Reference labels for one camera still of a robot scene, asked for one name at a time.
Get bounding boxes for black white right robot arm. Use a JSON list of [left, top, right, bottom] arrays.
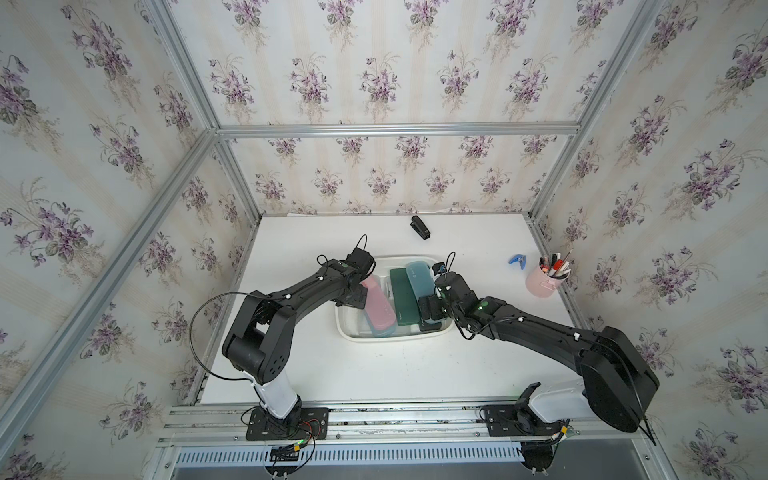
[[417, 271, 660, 435]]

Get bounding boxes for pink pencil case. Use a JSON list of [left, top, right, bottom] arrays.
[[362, 276, 397, 329]]

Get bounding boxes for teal pencil case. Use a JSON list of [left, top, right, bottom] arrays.
[[405, 261, 435, 300], [371, 325, 397, 338]]

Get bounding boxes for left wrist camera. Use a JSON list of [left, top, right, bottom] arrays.
[[344, 247, 376, 279]]

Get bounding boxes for pink pen cup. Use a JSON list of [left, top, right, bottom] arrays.
[[525, 265, 562, 298]]

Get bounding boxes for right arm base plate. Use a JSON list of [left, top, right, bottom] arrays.
[[479, 404, 568, 438]]

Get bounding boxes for dark green pencil case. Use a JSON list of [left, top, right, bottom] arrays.
[[389, 268, 421, 326]]

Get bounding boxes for black pencil case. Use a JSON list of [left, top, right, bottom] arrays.
[[418, 320, 443, 333]]

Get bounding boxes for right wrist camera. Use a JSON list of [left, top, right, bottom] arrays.
[[431, 262, 449, 277]]

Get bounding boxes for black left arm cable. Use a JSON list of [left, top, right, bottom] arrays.
[[188, 291, 253, 383]]

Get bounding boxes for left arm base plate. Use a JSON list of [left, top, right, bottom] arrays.
[[245, 407, 330, 441]]

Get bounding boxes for white plastic storage box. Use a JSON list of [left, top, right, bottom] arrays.
[[335, 255, 454, 343]]

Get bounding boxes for blue staple remover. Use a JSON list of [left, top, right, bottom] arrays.
[[508, 254, 527, 270]]

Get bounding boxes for pens in cup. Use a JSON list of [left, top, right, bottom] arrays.
[[539, 251, 572, 280]]

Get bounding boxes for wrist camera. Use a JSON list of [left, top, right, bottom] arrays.
[[344, 247, 376, 279], [431, 262, 449, 277]]

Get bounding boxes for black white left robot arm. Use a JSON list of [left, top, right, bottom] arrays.
[[222, 260, 376, 424]]

